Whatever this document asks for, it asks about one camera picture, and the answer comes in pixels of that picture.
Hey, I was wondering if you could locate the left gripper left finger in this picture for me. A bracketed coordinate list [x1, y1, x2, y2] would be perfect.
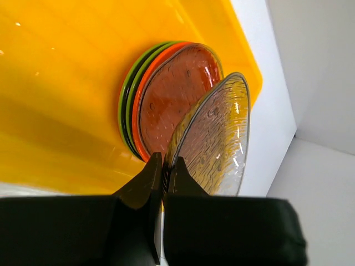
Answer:
[1, 153, 162, 265]

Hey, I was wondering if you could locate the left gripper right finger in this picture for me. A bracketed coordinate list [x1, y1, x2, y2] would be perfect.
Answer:
[163, 158, 308, 265]

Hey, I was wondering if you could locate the clear grey plate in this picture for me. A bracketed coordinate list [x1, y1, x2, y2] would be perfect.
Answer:
[163, 72, 251, 196]
[138, 43, 223, 156]

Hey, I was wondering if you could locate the green plate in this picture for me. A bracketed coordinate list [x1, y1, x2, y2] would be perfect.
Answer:
[125, 41, 181, 161]
[117, 42, 170, 152]

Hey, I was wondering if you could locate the orange plate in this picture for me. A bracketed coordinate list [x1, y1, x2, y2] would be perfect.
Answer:
[131, 41, 192, 162]

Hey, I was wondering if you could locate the black plate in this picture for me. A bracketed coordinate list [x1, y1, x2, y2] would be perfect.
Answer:
[126, 47, 165, 150]
[117, 42, 168, 157]

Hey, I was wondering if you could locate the yellow plastic bin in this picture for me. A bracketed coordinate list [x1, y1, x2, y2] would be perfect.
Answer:
[1, 1, 262, 195]

